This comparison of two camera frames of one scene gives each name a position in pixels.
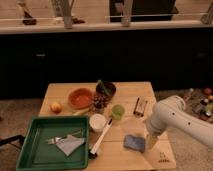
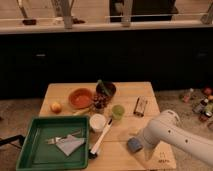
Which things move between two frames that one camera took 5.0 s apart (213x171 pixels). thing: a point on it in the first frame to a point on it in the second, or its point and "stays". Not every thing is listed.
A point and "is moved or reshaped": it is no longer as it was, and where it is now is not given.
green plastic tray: x=37 y=154 stays
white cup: x=97 y=122 stays
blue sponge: x=133 y=142 is moved or reshaped
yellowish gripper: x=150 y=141 to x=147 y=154
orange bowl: x=80 y=98 stays
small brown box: x=139 y=106 stays
